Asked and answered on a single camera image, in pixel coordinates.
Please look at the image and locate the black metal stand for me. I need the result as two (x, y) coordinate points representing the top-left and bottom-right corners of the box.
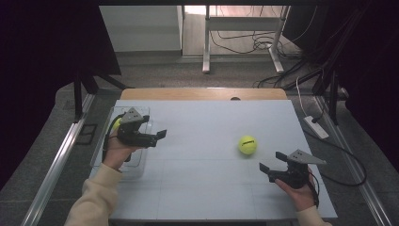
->
(73, 70), (135, 123)
(311, 8), (349, 126)

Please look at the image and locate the white cabinet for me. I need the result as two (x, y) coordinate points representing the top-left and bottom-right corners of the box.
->
(99, 5), (184, 53)

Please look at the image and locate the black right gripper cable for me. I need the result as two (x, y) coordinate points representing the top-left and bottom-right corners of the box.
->
(305, 170), (321, 208)

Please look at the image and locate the thin white cable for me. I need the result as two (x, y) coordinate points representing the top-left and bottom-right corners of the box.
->
(295, 76), (309, 119)

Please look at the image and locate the aluminium floor rail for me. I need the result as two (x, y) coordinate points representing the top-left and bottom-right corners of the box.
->
(314, 95), (385, 226)
(20, 93), (97, 226)

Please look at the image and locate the clear plastic container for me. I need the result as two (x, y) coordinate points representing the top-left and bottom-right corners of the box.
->
(89, 105), (154, 182)

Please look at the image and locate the dark curtain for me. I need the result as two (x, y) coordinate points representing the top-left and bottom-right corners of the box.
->
(0, 0), (121, 189)
(326, 0), (399, 172)

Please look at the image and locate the white metal desk frame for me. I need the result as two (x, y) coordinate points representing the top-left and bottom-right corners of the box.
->
(201, 5), (291, 74)

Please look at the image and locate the long black looped cable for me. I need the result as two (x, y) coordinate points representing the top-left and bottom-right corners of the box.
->
(302, 128), (368, 187)

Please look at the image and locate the person's left hand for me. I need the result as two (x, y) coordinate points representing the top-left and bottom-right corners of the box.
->
(103, 128), (142, 172)

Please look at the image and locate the black flat floor plate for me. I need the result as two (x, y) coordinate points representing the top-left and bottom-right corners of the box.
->
(74, 123), (98, 146)

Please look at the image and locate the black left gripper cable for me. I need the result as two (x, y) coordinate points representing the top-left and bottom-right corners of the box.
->
(103, 114), (125, 163)

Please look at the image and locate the tangle of black floor cables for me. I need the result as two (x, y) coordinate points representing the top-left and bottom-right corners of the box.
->
(209, 29), (324, 90)

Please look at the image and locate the wooden table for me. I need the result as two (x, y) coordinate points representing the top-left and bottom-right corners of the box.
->
(120, 88), (289, 102)

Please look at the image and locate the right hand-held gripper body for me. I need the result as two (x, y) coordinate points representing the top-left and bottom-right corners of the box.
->
(267, 149), (327, 189)

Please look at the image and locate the person's right hand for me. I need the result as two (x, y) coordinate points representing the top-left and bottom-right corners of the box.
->
(275, 169), (318, 212)

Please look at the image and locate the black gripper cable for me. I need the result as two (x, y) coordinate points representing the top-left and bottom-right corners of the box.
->
(305, 170), (321, 208)
(103, 114), (125, 163)

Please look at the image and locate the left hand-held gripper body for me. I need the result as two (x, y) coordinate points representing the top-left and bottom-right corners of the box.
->
(117, 106), (158, 149)

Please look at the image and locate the white power strip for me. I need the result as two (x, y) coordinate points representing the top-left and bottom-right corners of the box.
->
(303, 115), (330, 140)

